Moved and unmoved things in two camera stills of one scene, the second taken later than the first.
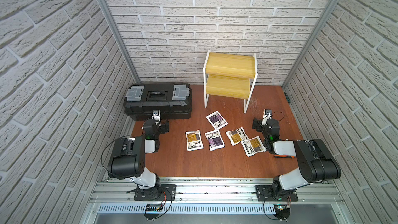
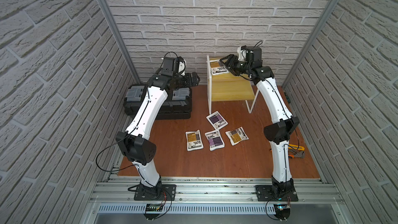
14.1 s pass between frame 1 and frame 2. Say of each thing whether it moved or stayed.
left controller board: stayed
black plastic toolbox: stayed
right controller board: stayed
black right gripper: moved
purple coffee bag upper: stayed
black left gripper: moved
